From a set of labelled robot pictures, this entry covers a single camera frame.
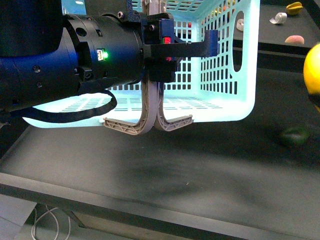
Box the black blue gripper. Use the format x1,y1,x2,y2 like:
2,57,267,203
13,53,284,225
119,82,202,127
126,0,219,82

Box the light blue plastic basket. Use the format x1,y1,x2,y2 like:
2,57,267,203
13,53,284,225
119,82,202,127
26,0,260,136

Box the yellow mango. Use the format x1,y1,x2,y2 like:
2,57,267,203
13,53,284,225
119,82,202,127
303,43,320,95

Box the clear tape roll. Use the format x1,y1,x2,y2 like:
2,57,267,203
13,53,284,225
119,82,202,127
236,18,244,32

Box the small white tape roll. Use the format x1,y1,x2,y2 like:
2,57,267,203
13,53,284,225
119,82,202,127
269,12,288,25

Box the pink peach front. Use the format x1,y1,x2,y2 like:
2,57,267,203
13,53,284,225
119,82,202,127
284,35,305,45

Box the yellow starfruit far right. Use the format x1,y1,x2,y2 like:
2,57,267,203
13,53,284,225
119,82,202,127
285,1,304,16

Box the dark green avocado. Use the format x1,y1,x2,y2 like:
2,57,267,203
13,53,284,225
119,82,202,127
279,126,310,147

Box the black cable loop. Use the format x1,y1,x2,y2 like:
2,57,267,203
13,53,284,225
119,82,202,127
9,89,118,124

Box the white cord on floor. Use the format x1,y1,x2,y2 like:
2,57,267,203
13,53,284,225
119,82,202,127
31,204,72,240

